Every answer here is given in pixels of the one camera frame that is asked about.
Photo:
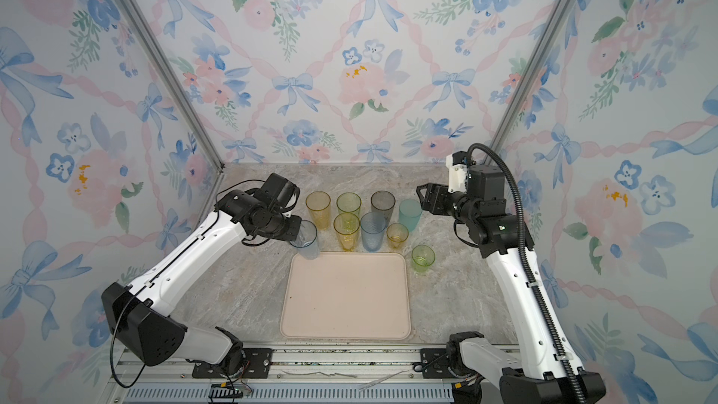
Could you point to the tall orange plastic cup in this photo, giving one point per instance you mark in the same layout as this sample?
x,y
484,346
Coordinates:
x,y
318,204

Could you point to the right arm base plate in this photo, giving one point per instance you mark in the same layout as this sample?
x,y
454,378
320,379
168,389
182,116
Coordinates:
x,y
439,363

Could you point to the tall yellow plastic cup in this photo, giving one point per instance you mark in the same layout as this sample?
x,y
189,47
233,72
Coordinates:
x,y
347,229

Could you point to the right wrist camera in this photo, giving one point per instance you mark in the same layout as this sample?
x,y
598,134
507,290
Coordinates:
x,y
457,167

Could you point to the blue ribbed plastic cup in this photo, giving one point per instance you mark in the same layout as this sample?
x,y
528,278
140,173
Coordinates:
x,y
373,225

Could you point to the aluminium front rail frame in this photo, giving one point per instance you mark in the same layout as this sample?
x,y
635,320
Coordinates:
x,y
304,373

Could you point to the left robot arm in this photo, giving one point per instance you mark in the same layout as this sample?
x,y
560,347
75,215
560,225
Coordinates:
x,y
140,313

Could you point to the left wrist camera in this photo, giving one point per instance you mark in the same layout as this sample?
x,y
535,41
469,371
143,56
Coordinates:
x,y
280,193

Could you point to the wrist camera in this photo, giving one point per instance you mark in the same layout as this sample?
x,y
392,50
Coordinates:
x,y
457,167
280,193

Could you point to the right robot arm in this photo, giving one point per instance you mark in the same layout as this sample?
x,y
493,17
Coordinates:
x,y
549,370

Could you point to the small green plastic cup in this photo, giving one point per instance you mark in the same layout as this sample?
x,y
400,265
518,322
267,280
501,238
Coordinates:
x,y
422,258

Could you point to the tall green plastic cup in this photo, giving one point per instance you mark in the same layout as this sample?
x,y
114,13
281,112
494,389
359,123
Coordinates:
x,y
349,203

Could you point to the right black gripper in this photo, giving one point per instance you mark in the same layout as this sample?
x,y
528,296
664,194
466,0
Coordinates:
x,y
437,194

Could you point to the beige plastic tray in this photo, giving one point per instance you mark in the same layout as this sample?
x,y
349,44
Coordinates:
x,y
347,296

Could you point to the light blue plastic cup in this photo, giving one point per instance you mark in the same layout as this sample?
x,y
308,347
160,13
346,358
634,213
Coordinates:
x,y
307,241

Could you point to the teal plastic cup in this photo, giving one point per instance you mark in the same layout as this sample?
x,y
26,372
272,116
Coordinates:
x,y
410,213

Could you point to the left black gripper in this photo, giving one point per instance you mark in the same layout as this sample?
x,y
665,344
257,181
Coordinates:
x,y
292,236

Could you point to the tall grey plastic cup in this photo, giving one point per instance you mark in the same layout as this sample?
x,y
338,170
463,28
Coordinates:
x,y
383,202

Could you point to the small yellow plastic cup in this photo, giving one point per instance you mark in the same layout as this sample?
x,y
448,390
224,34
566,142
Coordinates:
x,y
397,235

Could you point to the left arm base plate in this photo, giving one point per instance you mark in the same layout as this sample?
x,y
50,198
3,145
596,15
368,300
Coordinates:
x,y
249,363

